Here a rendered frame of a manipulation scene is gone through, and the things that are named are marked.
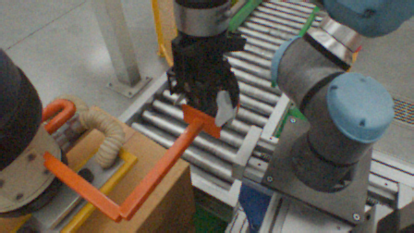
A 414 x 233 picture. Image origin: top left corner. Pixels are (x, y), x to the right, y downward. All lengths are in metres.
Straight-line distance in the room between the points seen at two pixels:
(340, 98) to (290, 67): 0.13
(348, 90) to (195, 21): 0.30
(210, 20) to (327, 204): 0.46
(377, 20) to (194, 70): 0.24
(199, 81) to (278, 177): 0.33
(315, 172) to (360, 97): 0.19
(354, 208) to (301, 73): 0.31
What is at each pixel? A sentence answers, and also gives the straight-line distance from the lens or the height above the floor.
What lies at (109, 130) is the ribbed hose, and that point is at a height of 1.14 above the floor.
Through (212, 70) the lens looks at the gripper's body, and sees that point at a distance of 0.39.
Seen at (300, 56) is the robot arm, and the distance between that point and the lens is 0.55.
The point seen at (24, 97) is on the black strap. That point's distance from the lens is 0.45.
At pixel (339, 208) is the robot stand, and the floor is 1.04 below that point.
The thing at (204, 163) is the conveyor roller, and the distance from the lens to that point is 1.18.
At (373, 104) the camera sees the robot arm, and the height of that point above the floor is 1.26.
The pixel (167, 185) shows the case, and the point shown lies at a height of 0.94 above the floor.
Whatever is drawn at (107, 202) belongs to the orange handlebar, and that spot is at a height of 1.19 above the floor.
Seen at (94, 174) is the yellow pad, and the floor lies 1.08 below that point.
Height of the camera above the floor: 1.58
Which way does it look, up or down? 50 degrees down
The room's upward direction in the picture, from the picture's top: straight up
